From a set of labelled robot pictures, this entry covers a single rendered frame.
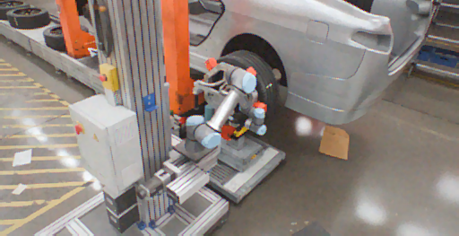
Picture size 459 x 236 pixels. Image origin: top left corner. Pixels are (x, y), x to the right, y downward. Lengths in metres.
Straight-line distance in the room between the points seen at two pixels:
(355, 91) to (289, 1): 0.86
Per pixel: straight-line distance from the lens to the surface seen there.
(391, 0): 4.11
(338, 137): 3.93
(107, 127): 1.72
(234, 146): 3.12
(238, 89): 1.92
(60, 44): 5.54
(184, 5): 2.71
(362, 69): 2.49
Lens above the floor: 2.17
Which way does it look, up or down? 32 degrees down
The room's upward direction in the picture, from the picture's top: 3 degrees clockwise
